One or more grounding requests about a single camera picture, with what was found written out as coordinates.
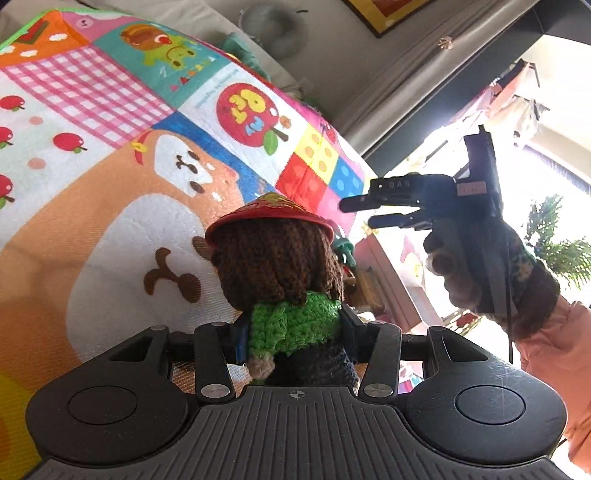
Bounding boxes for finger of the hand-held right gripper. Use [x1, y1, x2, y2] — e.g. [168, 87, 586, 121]
[368, 213, 419, 230]
[339, 194, 385, 213]

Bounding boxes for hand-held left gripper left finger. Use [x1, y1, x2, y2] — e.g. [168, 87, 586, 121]
[108, 322, 252, 402]

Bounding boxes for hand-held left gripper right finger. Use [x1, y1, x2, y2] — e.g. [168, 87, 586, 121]
[339, 307, 491, 400]

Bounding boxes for pink cardboard box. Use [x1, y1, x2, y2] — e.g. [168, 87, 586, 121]
[353, 230, 445, 326]

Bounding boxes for crochet doll with red hat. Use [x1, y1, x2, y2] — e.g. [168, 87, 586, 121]
[204, 191, 364, 387]

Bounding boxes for person's right forearm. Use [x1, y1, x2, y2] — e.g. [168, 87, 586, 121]
[513, 294, 591, 472]

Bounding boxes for person's right hand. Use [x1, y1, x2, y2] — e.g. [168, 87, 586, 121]
[424, 217, 562, 339]

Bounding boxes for teal crochet toy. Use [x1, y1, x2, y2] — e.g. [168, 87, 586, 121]
[332, 234, 357, 269]

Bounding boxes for hanging laundry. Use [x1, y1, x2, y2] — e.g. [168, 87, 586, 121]
[475, 59, 551, 149]

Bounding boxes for green leafy plant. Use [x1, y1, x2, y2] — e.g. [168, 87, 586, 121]
[525, 196, 591, 291]

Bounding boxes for teal knitted cloth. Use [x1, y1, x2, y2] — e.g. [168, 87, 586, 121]
[221, 36, 262, 72]

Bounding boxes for grey round fluffy cushion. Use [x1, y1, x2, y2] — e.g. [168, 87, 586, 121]
[239, 2, 302, 57]

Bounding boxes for colourful printed play mat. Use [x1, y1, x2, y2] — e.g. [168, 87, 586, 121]
[0, 7, 376, 468]

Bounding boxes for yellow-framed wall picture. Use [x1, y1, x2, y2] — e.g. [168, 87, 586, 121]
[342, 0, 435, 38]

